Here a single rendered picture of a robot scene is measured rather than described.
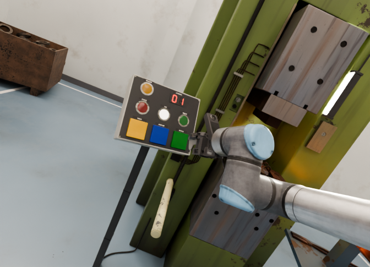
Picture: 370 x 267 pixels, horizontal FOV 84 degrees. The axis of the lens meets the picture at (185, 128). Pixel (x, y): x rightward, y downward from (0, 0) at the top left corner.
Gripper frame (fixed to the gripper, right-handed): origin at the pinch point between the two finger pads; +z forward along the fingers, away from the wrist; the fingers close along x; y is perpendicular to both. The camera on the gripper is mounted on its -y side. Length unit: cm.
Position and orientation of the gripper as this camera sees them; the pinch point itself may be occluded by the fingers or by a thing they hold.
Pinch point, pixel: (191, 137)
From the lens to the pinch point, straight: 83.8
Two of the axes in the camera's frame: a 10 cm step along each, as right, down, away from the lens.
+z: -4.7, 0.8, 8.8
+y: -1.9, 9.6, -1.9
